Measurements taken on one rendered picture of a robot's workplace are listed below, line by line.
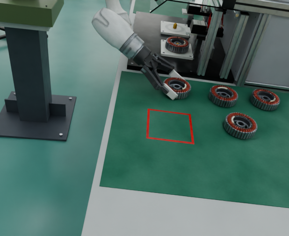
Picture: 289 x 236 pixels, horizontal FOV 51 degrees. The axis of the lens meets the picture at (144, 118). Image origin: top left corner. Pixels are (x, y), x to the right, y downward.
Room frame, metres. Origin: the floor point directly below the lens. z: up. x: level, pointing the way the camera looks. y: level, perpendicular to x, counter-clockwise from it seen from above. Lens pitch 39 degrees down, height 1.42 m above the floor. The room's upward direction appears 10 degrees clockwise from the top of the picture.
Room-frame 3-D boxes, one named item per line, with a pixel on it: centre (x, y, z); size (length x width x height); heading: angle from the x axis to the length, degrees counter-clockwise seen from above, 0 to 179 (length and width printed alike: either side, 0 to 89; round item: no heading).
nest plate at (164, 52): (1.36, -0.10, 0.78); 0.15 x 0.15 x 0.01; 4
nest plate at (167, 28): (1.60, -0.08, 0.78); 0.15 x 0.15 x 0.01; 4
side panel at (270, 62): (1.18, -0.51, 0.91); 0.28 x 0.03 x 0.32; 94
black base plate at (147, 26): (1.48, -0.10, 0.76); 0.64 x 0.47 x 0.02; 4
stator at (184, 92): (1.03, -0.11, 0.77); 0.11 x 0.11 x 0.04
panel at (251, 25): (1.49, -0.34, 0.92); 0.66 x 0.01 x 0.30; 4
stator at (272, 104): (1.06, -0.47, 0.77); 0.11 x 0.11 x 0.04
